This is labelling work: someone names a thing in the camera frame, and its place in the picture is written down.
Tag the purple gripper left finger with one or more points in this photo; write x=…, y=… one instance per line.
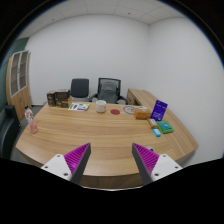
x=71, y=165

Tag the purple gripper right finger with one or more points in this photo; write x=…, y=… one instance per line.
x=152, y=166

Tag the clear bottle pink drink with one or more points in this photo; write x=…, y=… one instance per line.
x=30, y=119

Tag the small blue white packet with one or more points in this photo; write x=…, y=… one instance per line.
x=157, y=132

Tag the small tan box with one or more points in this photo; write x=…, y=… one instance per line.
x=153, y=123

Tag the green flat box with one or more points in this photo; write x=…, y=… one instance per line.
x=165, y=127

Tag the orange cardboard box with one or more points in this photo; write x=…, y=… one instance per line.
x=140, y=113

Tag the round grey patterned plate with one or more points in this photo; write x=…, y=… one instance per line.
x=129, y=109

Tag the purple standing booklet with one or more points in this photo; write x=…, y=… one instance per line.
x=158, y=110

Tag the green white leaflet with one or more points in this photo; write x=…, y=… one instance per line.
x=78, y=107

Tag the red round coaster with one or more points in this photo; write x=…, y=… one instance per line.
x=115, y=111

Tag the white paper cup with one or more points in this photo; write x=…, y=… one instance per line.
x=100, y=106

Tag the dark brown box stack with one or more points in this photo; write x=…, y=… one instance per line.
x=63, y=98

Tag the wooden side desk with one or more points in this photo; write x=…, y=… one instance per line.
x=140, y=98

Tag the black visitor chair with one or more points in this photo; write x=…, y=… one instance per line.
x=80, y=89

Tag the small brown box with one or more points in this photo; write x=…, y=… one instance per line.
x=51, y=98

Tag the black leather chair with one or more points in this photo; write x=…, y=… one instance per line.
x=9, y=129

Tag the grey mesh office chair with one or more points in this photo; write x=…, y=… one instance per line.
x=109, y=90

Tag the wooden glass-door cabinet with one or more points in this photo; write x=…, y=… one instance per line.
x=17, y=82

